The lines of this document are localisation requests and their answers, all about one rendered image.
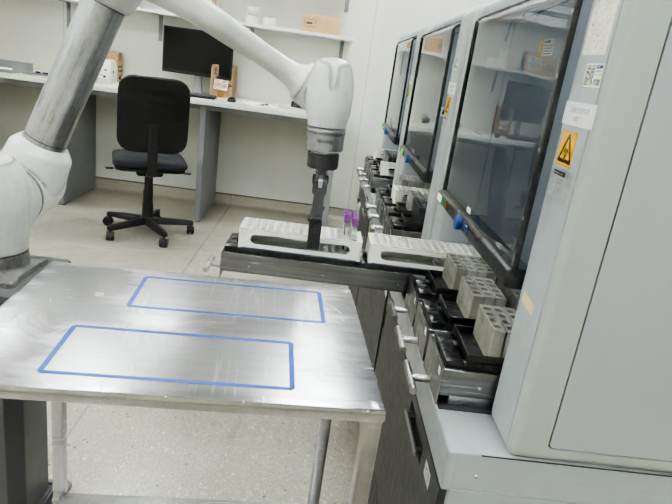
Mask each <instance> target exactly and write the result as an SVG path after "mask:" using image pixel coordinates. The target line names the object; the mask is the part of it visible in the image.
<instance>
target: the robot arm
mask: <svg viewBox="0 0 672 504"><path fill-rule="evenodd" d="M141 1H142V0H80V1H79V3H78V5H77V8H76V10H75V13H74V15H73V17H72V20H71V22H70V24H69V27H68V29H67V32H66V34H65V36H64V39H63V41H62V43H61V46H60V48H59V50H58V53H57V55H56V58H55V60H54V62H53V65H52V67H51V69H50V72H49V74H48V76H47V79H46V81H45V84H44V86H43V88H42V91H41V93H40V95H39V98H38V100H37V103H36V105H35V107H34V110H33V112H32V114H31V117H30V119H29V121H28V124H27V126H26V129H25V131H22V132H19V133H16V134H14V135H12V136H10V137H9V139H8V141H7V142H6V144H5V146H4V148H3V149H2V151H0V288H2V289H12V288H15V287H17V284H18V283H19V282H20V281H22V280H23V279H24V278H26V277H27V276H29V275H30V274H32V273H33V272H34V271H36V270H37V269H39V268H41V267H43V266H46V265H48V259H47V258H46V257H41V256H32V255H30V251H29V235H30V230H31V229H32V227H33V225H34V222H35V220H37V219H39V218H41V217H42V216H44V215H45V214H47V213H48V212H49V211H50V210H52V209H53V208H54V207H55V206H56V205H57V204H58V203H59V201H60V200H61V199H62V197H63V195H64V193H65V189H66V182H67V178H68V174H69V171H70V168H71V164H72V160H71V157H70V154H69V152H68V150H67V149H66V147H67V145H68V143H69V141H70V138H71V136H72V134H73V132H74V129H75V127H76V125H77V123H78V120H79V118H80V116H81V114H82V111H83V109H84V107H85V105H86V102H87V100H88V98H89V96H90V93H91V91H92V89H93V87H94V84H95V82H96V80H97V78H98V75H99V73H100V71H101V69H102V66H103V64H104V62H105V60H106V57H107V55H108V53H109V51H110V48H111V46H112V44H113V42H114V39H115V37H116V35H117V33H118V30H119V28H120V26H121V24H122V21H123V19H124V17H125V15H127V16H129V15H131V14H132V13H134V12H135V10H136V9H137V7H138V6H139V4H140V3H141ZM146 1H148V2H150V3H153V4H155V5H157V6H159V7H161V8H163V9H165V10H167V11H169V12H171V13H173V14H175V15H177V16H179V17H181V18H183V19H184V20H186V21H188V22H190V23H191V24H193V25H195V26H196V27H198V28H199V29H201V30H203V31H204V32H206V33H207V34H209V35H211V36H212V37H214V38H215V39H217V40H219V41H220V42H222V43H223V44H225V45H227V46H228V47H230V48H231V49H233V50H235V51H236V52H238V53H240V54H241V55H243V56H244V57H246V58H248V59H249V60H251V61H252V62H254V63H256V64H257V65H259V66H260V67H262V68H263V69H265V70H266V71H268V72H269V73H271V74H272V75H274V76H275V77H276V78H278V79H279V80H280V81H281V82H282V83H284V84H285V85H286V87H287V88H288V90H289V92H290V98H291V99H292V100H293V101H295V102H296V103H297V104H298V105H299V106H300V107H301V108H303V109H304V110H305V111H306V113H307V116H308V127H307V136H306V137H307V145H306V148H307V149H310V150H308V155H307V166H308V167H310V168H313V169H317V170H316V174H313V176H312V183H313V187H312V194H313V195H314V196H313V202H312V204H313V205H312V209H311V213H310V218H308V221H309V230H308V239H307V248H308V249H317V250H319V245H320V236H321V228H322V212H323V210H324V209H325V207H323V203H324V196H325V195H326V192H327V185H328V183H329V176H327V175H326V173H327V172H326V171H327V170H330V171H333V170H336V169H337V168H338V161H339V154H338V153H341V152H342V151H343V145H344V137H345V133H346V132H345V130H346V125H347V122H348V120H349V117H350V113H351V108H352V101H353V91H354V79H353V71H352V67H351V64H350V63H349V62H347V61H345V60H342V59H339V58H334V57H325V58H319V59H318V60H317V62H316V64H313V63H311V64H307V65H302V64H299V63H297V62H295V61H293V60H291V59H289V58H288V57H286V56H285V55H283V54H282V53H280V52H279V51H277V50H276V49H274V48H273V47H271V46H270V45H269V44H267V43H266V42H265V41H263V40H262V39H261V38H259V37H258V36H257V35H255V34H254V33H253V32H251V31H250V30H249V29H247V28H246V27H245V26H243V25H242V24H241V23H239V22H238V21H237V20H235V19H234V18H233V17H231V16H230V15H229V14H227V13H226V12H225V11H223V10H222V9H221V8H219V7H218V6H216V5H215V4H214V3H212V2H211V1H210V0H146Z"/></svg>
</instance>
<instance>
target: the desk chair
mask: <svg viewBox="0 0 672 504"><path fill-rule="evenodd" d="M190 99H191V94H190V89H189V88H188V86H187V85H186V84H185V83H184V82H183V81H180V80H176V79H168V78H159V77H151V76H142V75H127V76H125V77H123V78H122V79H121V80H120V82H119V84H118V92H117V141H118V143H119V145H120V146H121V147H122V148H124V149H115V150H113V151H112V163H113V165H114V167H115V168H114V167H105V169H117V170H120V171H129V172H136V174H137V175H138V176H145V179H144V189H143V202H142V215H140V214H132V213H125V212H117V211H107V216H106V217H104V218H103V224H104V225H106V226H107V230H108V231H106V240H109V238H111V240H114V230H120V229H125V228H131V227H136V226H141V225H146V226H147V227H149V228H150V229H152V230H153V231H154V232H156V233H157V234H159V235H160V236H162V237H163V238H160V239H159V247H163V246H164V247H165V248H167V247H168V243H169V240H168V239H166V237H168V235H167V232H166V231H165V230H164V229H163V228H162V227H161V226H160V225H159V224H162V225H187V234H189V233H190V232H191V234H194V226H192V225H193V221H191V220H186V219H176V218H167V217H161V216H160V209H155V210H154V211H153V177H162V176H163V174H184V175H191V173H185V170H187V168H188V165H187V163H186V162H185V160H184V158H183V157H182V156H181V155H180V154H178V153H180V152H182V151H183V150H184V149H185V147H186V145H187V140H188V126H189V113H190ZM113 217H116V218H120V219H125V220H127V221H123V222H119V223H116V224H112V223H113V222H114V219H113ZM110 224H112V225H110ZM108 225H109V226H108ZM189 225H190V226H189Z"/></svg>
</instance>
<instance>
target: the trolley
mask: <svg viewBox="0 0 672 504"><path fill-rule="evenodd" d="M0 398H5V399H20V400H36V401H51V427H52V481H53V504H299V503H277V502H256V501H234V500H212V499H190V498H169V497H147V496H125V495H103V494H82V493H68V491H67V403H83V404H98V405H114V406H129V407H145V408H160V409H176V410H192V411H207V412H223V413H238V414H254V415H269V416H285V417H300V418H316V419H319V424H318V431H317V438H316V445H315V452H314V459H313V466H312V473H311V480H310V486H309V493H308V500H307V504H319V499H320V493H321V486H322V480H323V473H324V467H325V460H326V454H327V447H328V440H329V434H330V427H331V421H332V420H347V421H361V427H360V433H359V439H358V444H357V450H356V456H355V462H354V468H353V474H352V480H351V485H350V491H349V497H348V503H347V504H367V502H368V497H369V492H370V486H371V481H372V475H373V470H374V464H375V459H376V453H377V448H378V442H379V437H380V432H381V426H382V423H384V421H385V417H386V409H385V406H384V402H383V399H382V395H381V392H380V388H379V385H378V382H377V378H376V375H375V371H374V368H373V364H372V361H371V358H370V354H369V351H368V347H367V344H366V340H365V337H364V334H363V330H362V327H361V323H360V320H359V316H358V313H357V310H356V306H355V303H354V299H353V296H352V292H351V289H347V288H336V287H325V286H314V285H303V284H293V283H282V282H271V281H260V280H249V279H239V278H228V277H217V276H206V275H195V274H185V273H174V272H163V271H152V270H141V269H131V268H120V267H109V266H98V265H88V264H77V263H66V262H55V261H52V262H51V263H50V264H49V265H47V266H46V267H45V268H44V269H43V270H42V271H41V272H40V273H38V274H37V275H36V276H35V277H34V278H33V279H32V280H31V281H29V282H28V283H27V284H26V285H25V286H24V287H23V288H22V289H19V290H18V291H17V292H16V293H15V294H14V295H12V296H11V297H10V298H9V299H8V300H7V301H6V302H4V303H3V304H2V305H1V306H0Z"/></svg>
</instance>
